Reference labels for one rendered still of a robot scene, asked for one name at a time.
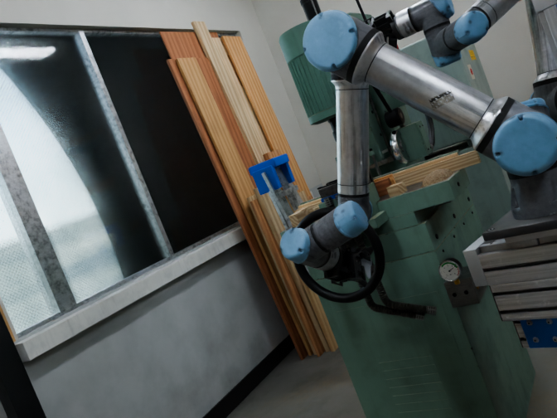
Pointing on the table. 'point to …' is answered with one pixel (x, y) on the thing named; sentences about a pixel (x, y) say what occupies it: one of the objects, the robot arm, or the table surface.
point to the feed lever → (395, 118)
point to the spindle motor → (308, 77)
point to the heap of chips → (437, 177)
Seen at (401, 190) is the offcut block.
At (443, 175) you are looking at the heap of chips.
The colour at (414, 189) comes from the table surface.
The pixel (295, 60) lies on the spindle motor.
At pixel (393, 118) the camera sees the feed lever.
